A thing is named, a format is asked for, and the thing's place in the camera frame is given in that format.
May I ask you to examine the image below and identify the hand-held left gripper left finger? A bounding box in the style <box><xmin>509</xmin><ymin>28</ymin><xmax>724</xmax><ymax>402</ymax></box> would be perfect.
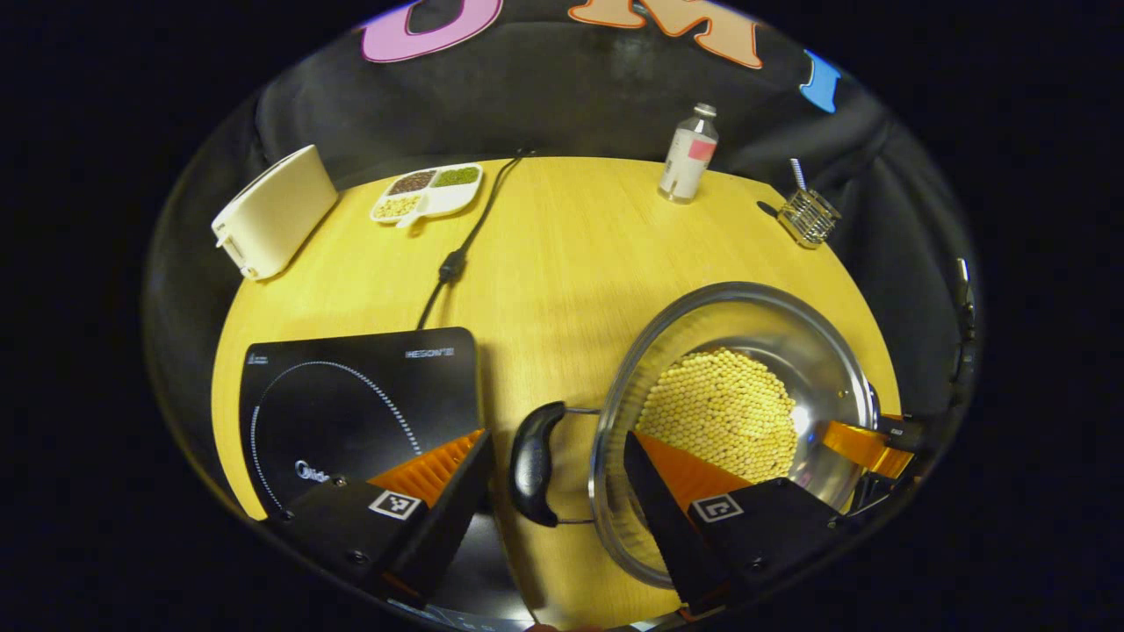
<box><xmin>268</xmin><ymin>428</ymin><xmax>494</xmax><ymax>608</ymax></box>

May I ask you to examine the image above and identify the black power cable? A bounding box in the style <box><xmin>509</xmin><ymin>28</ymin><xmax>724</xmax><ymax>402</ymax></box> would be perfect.
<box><xmin>414</xmin><ymin>149</ymin><xmax>538</xmax><ymax>332</ymax></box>

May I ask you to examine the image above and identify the white divided dish of beans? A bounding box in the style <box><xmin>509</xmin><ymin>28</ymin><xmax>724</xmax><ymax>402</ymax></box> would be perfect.
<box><xmin>370</xmin><ymin>163</ymin><xmax>485</xmax><ymax>229</ymax></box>

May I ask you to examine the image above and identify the clear bottle with pink label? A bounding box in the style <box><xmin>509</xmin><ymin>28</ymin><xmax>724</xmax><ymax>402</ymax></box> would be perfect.
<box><xmin>659</xmin><ymin>103</ymin><xmax>720</xmax><ymax>205</ymax></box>

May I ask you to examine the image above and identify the heap of yellow soybeans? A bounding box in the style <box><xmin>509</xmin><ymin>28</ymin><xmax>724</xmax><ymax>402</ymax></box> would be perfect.
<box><xmin>634</xmin><ymin>347</ymin><xmax>800</xmax><ymax>485</ymax></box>

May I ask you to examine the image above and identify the steel pot with black handle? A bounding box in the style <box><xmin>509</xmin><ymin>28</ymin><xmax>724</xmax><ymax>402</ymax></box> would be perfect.
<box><xmin>509</xmin><ymin>281</ymin><xmax>882</xmax><ymax>607</ymax></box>

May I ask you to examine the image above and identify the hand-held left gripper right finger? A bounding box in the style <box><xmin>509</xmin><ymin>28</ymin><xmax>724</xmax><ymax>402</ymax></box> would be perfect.
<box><xmin>622</xmin><ymin>430</ymin><xmax>866</xmax><ymax>615</ymax></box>

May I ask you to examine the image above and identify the white toaster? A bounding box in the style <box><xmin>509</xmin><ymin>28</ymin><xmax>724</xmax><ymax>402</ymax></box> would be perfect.
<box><xmin>211</xmin><ymin>145</ymin><xmax>340</xmax><ymax>282</ymax></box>

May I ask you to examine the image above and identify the black induction cooktop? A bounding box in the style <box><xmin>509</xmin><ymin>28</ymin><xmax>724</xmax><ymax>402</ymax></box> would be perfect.
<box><xmin>239</xmin><ymin>327</ymin><xmax>538</xmax><ymax>628</ymax></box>

